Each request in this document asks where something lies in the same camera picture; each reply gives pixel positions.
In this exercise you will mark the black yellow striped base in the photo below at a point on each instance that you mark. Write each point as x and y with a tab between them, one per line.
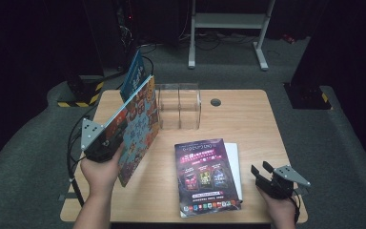
82	90
308	97

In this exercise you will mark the clear acrylic book rack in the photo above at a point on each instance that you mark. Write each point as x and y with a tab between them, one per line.
179	106

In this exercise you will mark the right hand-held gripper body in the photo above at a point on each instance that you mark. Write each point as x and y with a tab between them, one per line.
281	184

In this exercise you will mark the dark blue picture book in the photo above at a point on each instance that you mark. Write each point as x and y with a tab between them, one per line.
133	76

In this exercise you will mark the black equipment tower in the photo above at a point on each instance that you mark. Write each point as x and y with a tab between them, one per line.
128	31

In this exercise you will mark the light blue picture book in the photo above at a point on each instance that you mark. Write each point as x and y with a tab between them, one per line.
139	127

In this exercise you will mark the person's right hand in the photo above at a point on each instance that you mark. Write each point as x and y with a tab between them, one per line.
278	206

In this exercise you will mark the white metal stand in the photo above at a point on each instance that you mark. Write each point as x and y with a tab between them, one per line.
228	20

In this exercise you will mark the round grey table grommet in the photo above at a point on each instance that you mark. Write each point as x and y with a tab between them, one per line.
215	102

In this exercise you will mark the grey tape piece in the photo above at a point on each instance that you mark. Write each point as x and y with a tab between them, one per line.
66	196
302	191

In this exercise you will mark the white book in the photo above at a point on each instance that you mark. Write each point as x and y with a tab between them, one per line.
235	165

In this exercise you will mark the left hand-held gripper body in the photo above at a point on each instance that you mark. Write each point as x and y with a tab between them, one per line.
95	143

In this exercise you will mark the purple magazine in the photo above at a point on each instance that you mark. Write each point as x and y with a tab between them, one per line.
206	178

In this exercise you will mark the person's left hand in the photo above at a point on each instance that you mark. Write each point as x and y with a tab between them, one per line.
103	175

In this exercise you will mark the small red object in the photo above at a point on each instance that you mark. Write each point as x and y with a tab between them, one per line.
288	38

